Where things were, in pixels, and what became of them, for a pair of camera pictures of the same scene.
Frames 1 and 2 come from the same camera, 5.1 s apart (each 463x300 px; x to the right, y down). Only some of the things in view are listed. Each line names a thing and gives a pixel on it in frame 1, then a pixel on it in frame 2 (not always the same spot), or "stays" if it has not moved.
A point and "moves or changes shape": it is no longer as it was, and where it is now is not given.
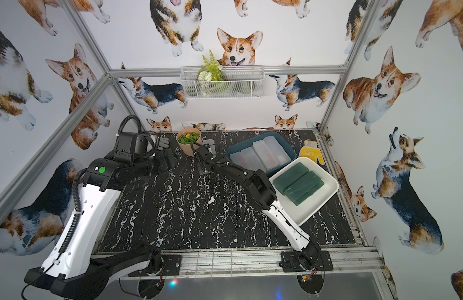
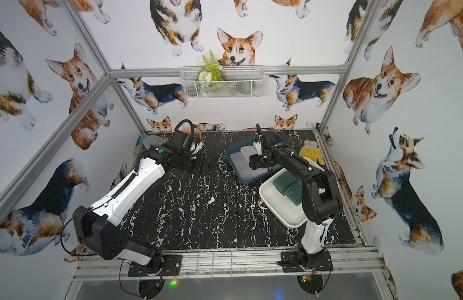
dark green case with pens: [282, 181] stays
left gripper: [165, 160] -> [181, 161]
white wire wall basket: [239, 82] stays
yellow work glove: [311, 151] stays
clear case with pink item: [264, 155] moves or changes shape
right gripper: [201, 168] -> [254, 162]
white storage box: [298, 214] stays
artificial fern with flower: [210, 71] stays
